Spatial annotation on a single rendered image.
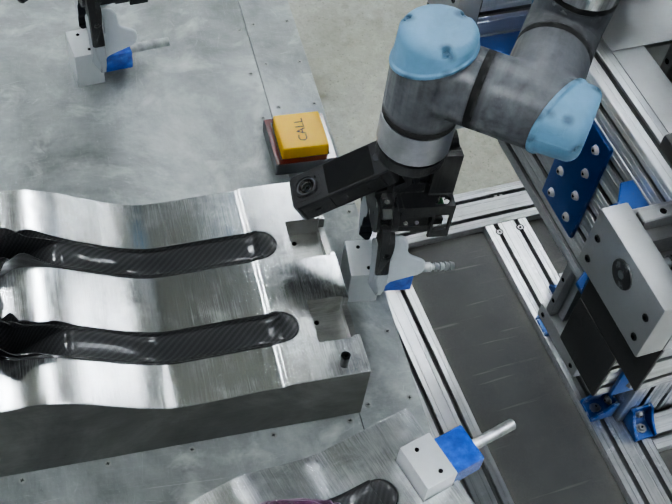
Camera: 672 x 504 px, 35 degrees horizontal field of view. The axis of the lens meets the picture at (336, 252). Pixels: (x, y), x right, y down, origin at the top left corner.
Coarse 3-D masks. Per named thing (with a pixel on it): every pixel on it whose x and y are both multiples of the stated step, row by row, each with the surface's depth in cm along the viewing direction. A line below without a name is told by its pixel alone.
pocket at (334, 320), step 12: (312, 300) 113; (324, 300) 114; (336, 300) 114; (312, 312) 115; (324, 312) 115; (336, 312) 116; (348, 312) 114; (324, 324) 114; (336, 324) 115; (348, 324) 113; (324, 336) 114; (336, 336) 114; (348, 336) 113
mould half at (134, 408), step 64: (0, 192) 112; (256, 192) 121; (320, 256) 116; (64, 320) 104; (128, 320) 109; (192, 320) 111; (0, 384) 98; (64, 384) 100; (128, 384) 104; (192, 384) 106; (256, 384) 107; (320, 384) 108; (0, 448) 102; (64, 448) 106; (128, 448) 109
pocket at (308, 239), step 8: (288, 224) 119; (296, 224) 120; (304, 224) 120; (312, 224) 120; (320, 224) 120; (288, 232) 121; (296, 232) 121; (304, 232) 121; (312, 232) 122; (320, 232) 120; (296, 240) 121; (304, 240) 121; (312, 240) 121; (320, 240) 120; (296, 248) 120; (304, 248) 120; (312, 248) 120; (320, 248) 120; (328, 248) 119; (296, 256) 119; (304, 256) 120; (312, 256) 120
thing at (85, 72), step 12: (72, 36) 138; (84, 36) 138; (72, 48) 137; (84, 48) 137; (132, 48) 141; (144, 48) 142; (72, 60) 139; (84, 60) 137; (108, 60) 139; (120, 60) 140; (132, 60) 140; (84, 72) 138; (96, 72) 139; (84, 84) 140
